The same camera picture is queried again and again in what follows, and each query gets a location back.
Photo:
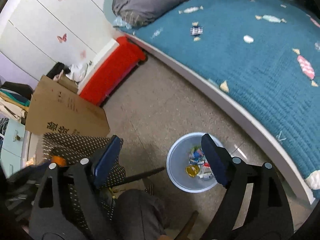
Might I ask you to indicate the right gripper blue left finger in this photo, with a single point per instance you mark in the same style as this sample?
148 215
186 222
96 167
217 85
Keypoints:
52 214

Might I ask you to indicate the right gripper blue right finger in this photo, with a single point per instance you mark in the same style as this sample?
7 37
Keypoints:
268 215

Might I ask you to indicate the light blue trash bin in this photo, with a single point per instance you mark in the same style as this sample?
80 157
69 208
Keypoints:
187 167

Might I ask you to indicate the person's grey trouser leg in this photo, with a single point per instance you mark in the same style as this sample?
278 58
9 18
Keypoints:
140 215

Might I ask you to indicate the brown cardboard box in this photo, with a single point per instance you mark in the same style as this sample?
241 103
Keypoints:
54 108

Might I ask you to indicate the white plastic bag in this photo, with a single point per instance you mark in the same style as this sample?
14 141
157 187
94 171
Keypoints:
77 73

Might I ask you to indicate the red covered low bench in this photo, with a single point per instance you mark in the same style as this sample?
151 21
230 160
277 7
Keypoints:
112 71

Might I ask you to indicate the teal candy pattern bedspread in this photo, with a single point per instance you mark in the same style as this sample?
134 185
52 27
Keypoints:
266 55

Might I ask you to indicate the white bed frame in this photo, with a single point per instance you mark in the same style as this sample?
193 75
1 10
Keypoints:
258 133

